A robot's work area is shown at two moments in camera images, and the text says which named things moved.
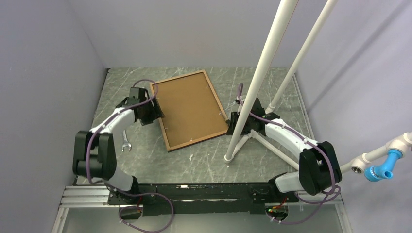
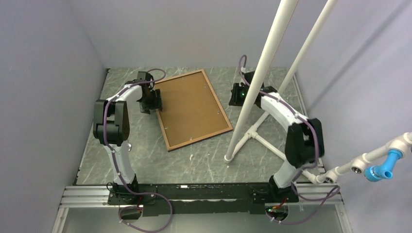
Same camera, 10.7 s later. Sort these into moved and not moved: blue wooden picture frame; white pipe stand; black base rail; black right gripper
Moved: black right gripper
Not moved: black base rail; white pipe stand; blue wooden picture frame
